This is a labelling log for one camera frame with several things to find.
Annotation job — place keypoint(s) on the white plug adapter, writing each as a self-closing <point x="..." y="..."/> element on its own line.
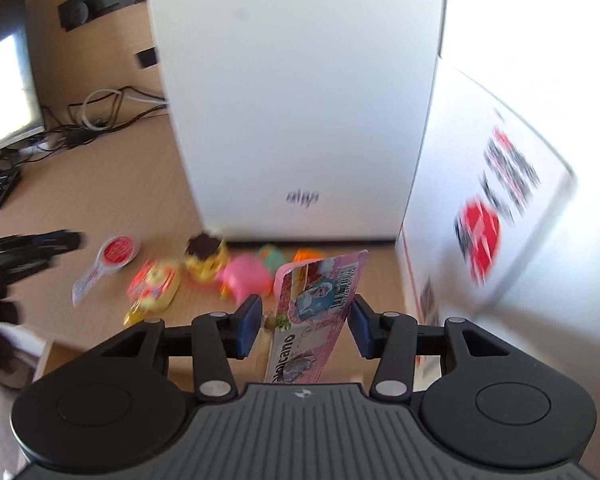
<point x="37" y="146"/>

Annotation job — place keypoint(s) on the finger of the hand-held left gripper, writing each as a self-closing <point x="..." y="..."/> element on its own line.
<point x="10" y="271"/>
<point x="35" y="245"/>

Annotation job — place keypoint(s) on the white sign card red print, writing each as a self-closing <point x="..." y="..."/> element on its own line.
<point x="480" y="160"/>

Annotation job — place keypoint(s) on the pink round toy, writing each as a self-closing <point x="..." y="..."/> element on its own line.
<point x="242" y="275"/>

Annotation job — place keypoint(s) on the white spoon-shaped packet red label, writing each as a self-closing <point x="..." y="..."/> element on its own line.
<point x="117" y="250"/>

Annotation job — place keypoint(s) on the orange plastic mold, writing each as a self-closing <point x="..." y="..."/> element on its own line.
<point x="307" y="256"/>

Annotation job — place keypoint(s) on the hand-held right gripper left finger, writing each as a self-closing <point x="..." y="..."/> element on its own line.
<point x="247" y="327"/>

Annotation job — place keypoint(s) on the green ball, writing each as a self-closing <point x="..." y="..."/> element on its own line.
<point x="272" y="256"/>

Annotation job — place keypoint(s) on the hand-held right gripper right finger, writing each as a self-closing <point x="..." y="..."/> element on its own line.
<point x="360" y="327"/>

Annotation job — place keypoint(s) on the wooden drawer with white front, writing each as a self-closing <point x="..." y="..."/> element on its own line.
<point x="55" y="360"/>

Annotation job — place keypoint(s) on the white computer case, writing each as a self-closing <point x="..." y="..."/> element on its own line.
<point x="300" y="85"/>

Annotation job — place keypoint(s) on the yellow red snack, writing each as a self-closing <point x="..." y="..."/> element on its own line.
<point x="155" y="285"/>

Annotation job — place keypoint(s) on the pink printed packet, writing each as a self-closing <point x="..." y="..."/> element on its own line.
<point x="310" y="310"/>

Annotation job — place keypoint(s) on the black wall socket rail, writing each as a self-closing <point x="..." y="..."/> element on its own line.
<point x="100" y="2"/>

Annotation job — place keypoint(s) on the black power adapter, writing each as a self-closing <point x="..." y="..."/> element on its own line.
<point x="80" y="137"/>

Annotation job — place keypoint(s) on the black curved monitor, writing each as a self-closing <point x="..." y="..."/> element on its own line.
<point x="5" y="85"/>

